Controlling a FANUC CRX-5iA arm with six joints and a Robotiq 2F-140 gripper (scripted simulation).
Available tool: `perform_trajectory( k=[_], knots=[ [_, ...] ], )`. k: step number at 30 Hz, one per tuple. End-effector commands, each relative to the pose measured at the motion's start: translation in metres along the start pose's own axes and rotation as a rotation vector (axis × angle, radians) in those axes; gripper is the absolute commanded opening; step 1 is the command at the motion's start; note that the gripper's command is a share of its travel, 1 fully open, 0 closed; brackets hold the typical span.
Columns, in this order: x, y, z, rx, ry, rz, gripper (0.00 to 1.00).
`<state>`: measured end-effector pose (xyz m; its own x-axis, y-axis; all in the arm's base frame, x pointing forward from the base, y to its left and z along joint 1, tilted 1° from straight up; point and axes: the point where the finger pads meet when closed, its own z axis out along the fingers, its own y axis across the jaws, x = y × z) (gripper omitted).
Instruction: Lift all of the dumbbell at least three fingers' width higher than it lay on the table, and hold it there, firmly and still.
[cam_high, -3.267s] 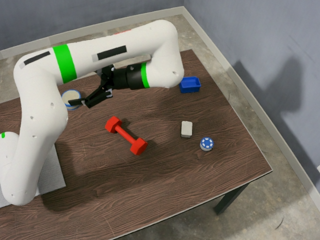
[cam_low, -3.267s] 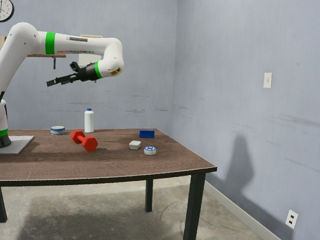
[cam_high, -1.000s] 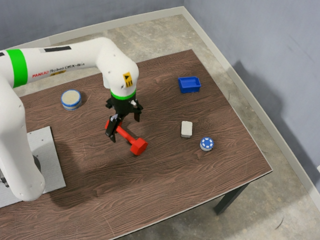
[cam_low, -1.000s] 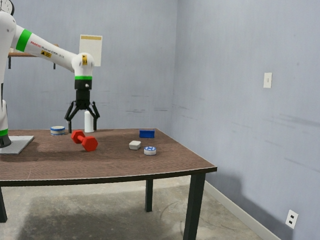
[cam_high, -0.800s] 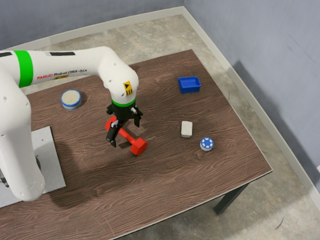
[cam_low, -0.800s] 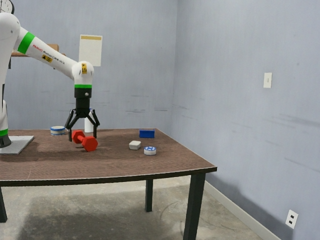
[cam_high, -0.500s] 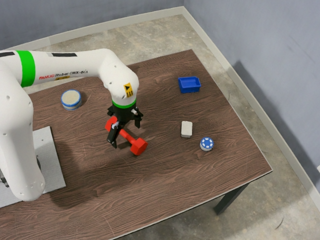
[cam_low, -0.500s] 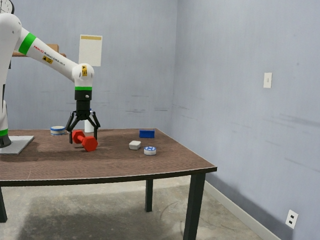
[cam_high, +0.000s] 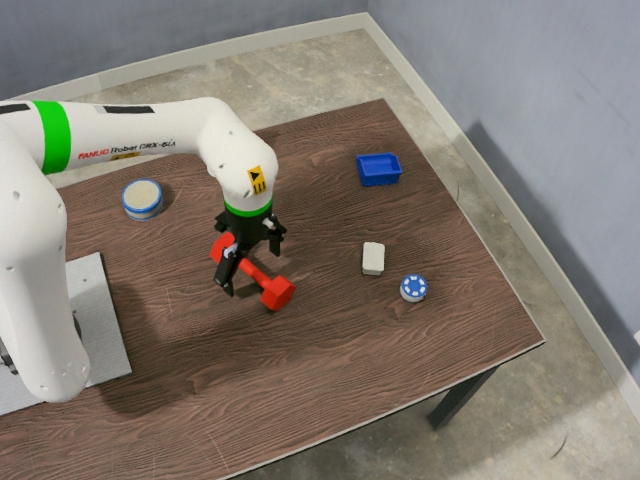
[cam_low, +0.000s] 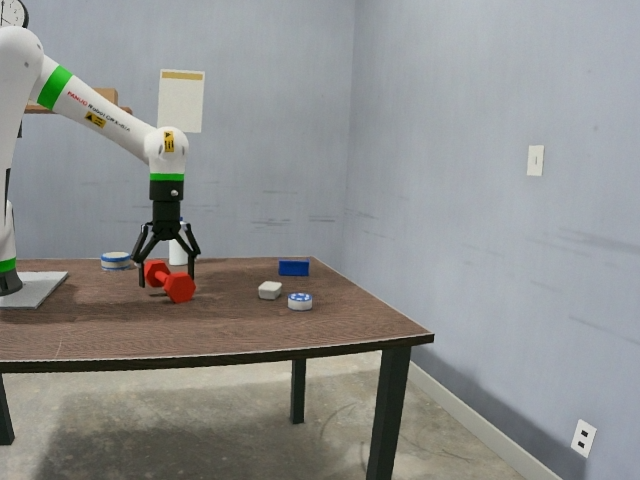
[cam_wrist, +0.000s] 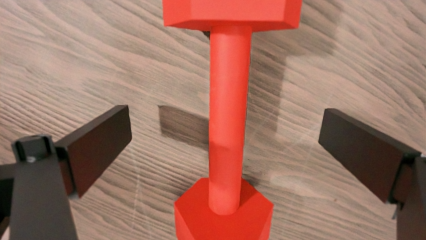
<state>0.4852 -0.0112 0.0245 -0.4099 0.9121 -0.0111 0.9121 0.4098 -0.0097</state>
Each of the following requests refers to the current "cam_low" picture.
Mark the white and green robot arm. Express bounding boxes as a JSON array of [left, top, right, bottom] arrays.
[[0, 26, 189, 297]]

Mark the red dumbbell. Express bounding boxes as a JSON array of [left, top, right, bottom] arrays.
[[145, 260, 196, 303]]

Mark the white bottle with blue cap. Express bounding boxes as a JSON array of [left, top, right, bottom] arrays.
[[169, 216, 188, 266]]

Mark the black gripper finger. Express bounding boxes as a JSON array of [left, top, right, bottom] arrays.
[[171, 222, 201, 281], [130, 224, 167, 288]]

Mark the small blue plastic bin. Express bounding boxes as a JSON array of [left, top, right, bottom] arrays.
[[279, 258, 310, 276]]

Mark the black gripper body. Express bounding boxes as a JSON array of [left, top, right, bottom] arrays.
[[152, 201, 182, 241]]

